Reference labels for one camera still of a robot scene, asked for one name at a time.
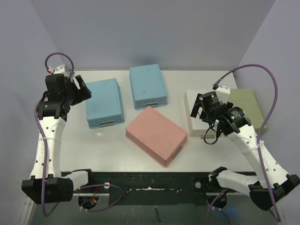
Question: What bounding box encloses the white perforated plastic basket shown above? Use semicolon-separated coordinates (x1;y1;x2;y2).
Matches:
183;89;213;139

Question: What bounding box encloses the blue bottom plastic basket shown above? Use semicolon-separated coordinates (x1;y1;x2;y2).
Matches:
86;78;125;129

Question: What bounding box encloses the blue plastic basket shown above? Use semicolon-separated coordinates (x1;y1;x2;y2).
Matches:
86;78;125;129
129;64;168;110

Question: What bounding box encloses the green perforated plastic basket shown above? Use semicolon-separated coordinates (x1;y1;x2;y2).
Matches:
228;89;264;134

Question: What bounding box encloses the pink plastic basket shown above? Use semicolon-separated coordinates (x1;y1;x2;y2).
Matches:
125;106;188;167

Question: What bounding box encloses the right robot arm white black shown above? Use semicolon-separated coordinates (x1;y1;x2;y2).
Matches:
190;91;300;211

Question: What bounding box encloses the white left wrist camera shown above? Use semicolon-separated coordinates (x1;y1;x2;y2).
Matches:
47;64;70;76

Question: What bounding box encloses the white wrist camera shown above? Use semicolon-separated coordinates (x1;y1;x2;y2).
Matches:
212;84;231;104
47;64;70;76

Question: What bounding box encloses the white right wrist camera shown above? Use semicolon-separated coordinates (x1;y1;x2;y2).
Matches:
212;84;231;104

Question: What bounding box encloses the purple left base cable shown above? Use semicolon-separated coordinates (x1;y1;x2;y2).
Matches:
77;184;123;213

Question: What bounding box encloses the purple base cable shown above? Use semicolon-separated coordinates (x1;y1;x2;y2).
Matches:
207;187;234;225
77;184;123;213

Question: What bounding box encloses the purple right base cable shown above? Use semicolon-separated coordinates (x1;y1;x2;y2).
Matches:
207;187;234;225

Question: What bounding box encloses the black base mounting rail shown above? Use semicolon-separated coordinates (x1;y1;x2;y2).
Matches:
72;171;256;207

